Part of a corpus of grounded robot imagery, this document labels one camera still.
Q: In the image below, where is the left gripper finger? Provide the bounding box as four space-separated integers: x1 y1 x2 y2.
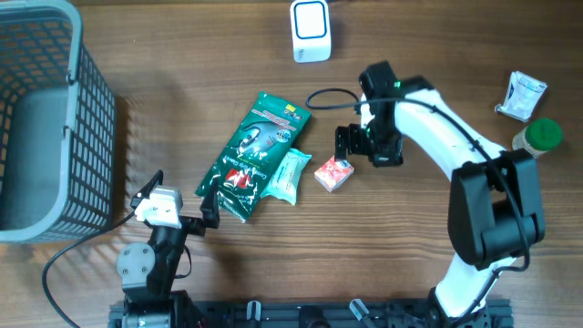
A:
130 169 163 205
199 181 220 228

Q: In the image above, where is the small red white box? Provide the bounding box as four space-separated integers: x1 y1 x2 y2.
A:
314 156 354 192

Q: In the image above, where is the teal tissue pack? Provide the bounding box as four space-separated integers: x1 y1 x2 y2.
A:
261 149 312 206

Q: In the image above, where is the green 3M glove package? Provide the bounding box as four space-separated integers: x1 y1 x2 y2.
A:
195 92 312 221

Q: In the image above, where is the white blue plaster pack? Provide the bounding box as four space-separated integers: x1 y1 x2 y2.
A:
495 71 547 122

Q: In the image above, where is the green lid jar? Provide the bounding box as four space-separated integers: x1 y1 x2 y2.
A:
512 118 563 159

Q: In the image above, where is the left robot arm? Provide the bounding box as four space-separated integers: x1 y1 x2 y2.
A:
107 170 220 328

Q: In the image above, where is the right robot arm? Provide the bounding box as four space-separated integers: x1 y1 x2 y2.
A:
334 61 546 327

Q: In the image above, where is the white barcode scanner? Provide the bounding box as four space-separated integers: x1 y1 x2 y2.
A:
289 0 332 64

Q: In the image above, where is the grey plastic mesh basket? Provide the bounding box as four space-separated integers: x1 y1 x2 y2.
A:
1 1 117 243

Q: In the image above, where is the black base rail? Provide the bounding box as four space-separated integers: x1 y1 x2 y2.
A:
107 299 515 328

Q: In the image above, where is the left black cable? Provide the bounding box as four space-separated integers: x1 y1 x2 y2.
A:
40 211 138 328

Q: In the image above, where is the black cable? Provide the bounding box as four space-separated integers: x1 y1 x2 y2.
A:
40 211 138 328
304 87 532 324

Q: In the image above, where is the right black cable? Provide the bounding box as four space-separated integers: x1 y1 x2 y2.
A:
304 87 532 324

